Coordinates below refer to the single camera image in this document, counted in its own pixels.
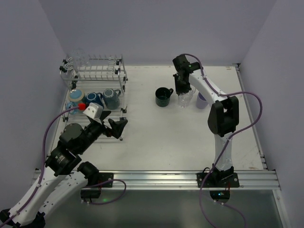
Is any clear glass tumbler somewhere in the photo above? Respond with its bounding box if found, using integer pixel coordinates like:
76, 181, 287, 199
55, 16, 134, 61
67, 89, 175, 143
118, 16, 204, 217
71, 48, 89, 67
178, 94, 193, 108
178, 87, 196, 100

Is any grey-blue mug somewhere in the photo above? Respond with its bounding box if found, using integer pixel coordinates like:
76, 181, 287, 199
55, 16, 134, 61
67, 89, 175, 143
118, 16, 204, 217
103, 88, 121, 110

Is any dark green mug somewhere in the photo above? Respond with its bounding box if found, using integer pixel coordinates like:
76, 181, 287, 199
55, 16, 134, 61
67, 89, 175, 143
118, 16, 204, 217
155, 87, 174, 107

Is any lavender plastic cup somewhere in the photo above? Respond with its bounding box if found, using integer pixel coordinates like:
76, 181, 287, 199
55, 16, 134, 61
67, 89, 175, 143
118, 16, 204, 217
196, 93, 208, 110

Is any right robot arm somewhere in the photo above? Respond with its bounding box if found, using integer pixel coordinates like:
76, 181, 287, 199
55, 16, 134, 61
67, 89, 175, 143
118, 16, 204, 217
172, 54, 239, 187

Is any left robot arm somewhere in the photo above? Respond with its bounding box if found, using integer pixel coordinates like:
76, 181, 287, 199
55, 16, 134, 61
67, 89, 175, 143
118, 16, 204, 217
0, 111, 128, 228

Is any metal dish rack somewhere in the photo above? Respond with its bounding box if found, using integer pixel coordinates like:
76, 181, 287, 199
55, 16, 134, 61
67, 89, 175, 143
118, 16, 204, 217
59, 55, 128, 122

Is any blue mug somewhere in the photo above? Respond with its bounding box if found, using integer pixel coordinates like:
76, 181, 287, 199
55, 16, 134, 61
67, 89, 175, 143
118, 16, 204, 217
85, 92, 104, 108

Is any light blue cup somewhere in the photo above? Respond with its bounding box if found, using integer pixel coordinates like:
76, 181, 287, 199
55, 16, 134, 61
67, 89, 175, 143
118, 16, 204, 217
66, 89, 86, 109

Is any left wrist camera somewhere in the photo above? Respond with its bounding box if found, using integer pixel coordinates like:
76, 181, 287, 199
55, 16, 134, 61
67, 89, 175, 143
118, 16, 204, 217
83, 103, 104, 124

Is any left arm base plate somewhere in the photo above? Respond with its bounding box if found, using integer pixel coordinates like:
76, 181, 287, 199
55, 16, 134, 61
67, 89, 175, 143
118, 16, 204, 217
87, 172, 114, 186

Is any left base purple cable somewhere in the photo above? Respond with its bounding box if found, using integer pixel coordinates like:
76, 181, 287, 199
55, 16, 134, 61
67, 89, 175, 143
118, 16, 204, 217
82, 178, 128, 205

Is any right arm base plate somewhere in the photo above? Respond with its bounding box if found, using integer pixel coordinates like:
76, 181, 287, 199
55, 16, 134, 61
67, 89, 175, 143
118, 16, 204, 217
196, 172, 240, 188

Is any aluminium mounting rail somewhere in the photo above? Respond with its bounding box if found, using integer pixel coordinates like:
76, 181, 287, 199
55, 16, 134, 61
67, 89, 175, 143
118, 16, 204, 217
30, 169, 282, 190

